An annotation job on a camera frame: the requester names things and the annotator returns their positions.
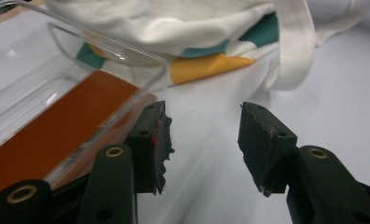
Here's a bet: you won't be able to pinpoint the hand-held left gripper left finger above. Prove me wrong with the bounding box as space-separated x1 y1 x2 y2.
77 100 175 224

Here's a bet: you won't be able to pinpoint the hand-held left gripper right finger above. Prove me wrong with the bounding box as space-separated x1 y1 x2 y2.
237 102 370 224

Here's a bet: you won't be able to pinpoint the orange brown snack box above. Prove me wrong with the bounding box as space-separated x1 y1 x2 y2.
0 69 158 205

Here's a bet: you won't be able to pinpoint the clear plastic container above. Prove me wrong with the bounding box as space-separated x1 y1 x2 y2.
0 0 169 194

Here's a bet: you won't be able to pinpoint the white tote bag colourful patches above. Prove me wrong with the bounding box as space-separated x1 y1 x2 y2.
44 0 370 93

